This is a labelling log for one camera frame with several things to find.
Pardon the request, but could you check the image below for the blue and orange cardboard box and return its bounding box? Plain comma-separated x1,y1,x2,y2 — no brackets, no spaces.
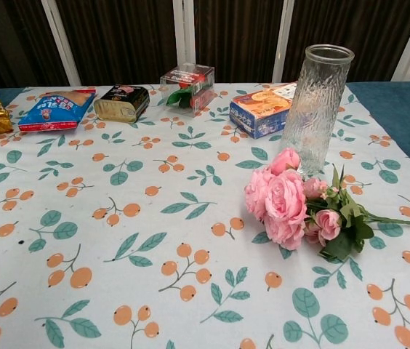
228,82,298,140

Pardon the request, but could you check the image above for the blue and red snack bag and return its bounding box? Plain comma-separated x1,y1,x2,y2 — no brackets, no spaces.
17,89,97,132

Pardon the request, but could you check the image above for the pink artificial rose bouquet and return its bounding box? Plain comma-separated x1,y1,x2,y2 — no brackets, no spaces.
244,148,410,261

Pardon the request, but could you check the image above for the textured clear glass vase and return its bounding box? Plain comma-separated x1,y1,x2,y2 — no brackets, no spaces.
279,44,355,180

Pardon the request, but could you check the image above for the dark brown pleated curtain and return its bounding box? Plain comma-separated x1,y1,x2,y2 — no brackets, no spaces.
0,0,410,90

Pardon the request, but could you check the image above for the white fruit-print tablecloth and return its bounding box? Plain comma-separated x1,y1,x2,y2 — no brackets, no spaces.
0,82,410,349

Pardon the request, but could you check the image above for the clear plastic gift box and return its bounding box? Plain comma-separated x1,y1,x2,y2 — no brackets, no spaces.
159,63,216,117

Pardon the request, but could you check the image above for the black and gold tin can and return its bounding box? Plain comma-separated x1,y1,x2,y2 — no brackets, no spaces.
93,84,150,124

